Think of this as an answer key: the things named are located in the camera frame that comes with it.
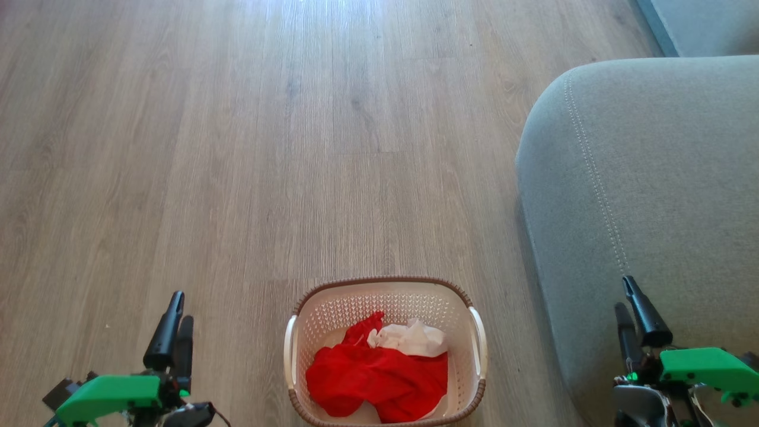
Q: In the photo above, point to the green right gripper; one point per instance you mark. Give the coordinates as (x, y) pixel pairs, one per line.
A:
(705, 367)

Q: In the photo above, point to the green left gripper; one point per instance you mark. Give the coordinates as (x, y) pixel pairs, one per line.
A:
(109, 394)

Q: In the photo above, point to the plain red garment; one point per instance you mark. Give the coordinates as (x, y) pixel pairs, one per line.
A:
(379, 379)

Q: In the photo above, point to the red garment with white trim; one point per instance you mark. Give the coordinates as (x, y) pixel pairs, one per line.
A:
(412, 339)

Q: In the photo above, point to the grey sofa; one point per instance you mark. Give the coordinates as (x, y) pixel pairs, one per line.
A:
(646, 190)

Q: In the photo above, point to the cream plastic laundry basket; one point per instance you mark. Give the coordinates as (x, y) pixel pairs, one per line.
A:
(332, 311)

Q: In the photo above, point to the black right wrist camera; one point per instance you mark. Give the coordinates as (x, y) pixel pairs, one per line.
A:
(752, 359)

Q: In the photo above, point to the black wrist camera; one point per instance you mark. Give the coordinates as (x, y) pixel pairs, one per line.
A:
(752, 359)
(62, 392)

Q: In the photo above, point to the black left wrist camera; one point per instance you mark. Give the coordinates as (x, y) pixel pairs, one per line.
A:
(62, 392)

